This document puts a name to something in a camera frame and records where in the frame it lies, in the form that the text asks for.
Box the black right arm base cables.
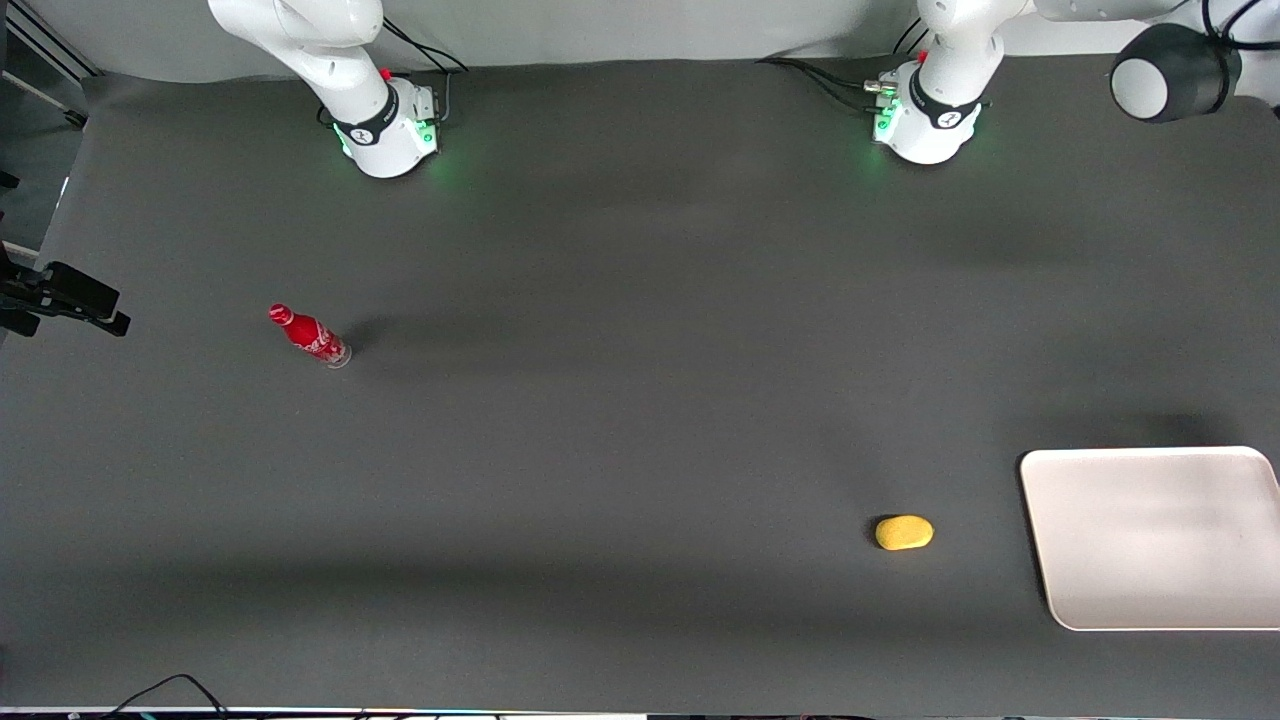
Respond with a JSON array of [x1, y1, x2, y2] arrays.
[[380, 16, 469, 125]]

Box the yellow lemon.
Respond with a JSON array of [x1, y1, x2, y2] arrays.
[[874, 514, 936, 552]]

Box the black clamp mount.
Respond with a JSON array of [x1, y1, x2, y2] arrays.
[[0, 238, 132, 339]]

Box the aluminium frame rail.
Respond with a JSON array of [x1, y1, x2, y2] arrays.
[[0, 0, 105, 131]]

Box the black arm base cables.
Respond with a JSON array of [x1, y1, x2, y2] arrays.
[[380, 16, 469, 125], [755, 20, 926, 115]]

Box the black left arm base cables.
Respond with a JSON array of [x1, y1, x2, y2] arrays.
[[755, 20, 926, 115]]

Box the white rectangular tray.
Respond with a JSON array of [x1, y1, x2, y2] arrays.
[[1018, 446, 1280, 633]]

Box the red soda bottle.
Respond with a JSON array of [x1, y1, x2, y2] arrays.
[[267, 303, 353, 370]]

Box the black cable at table edge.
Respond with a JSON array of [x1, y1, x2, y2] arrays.
[[98, 673, 233, 720]]

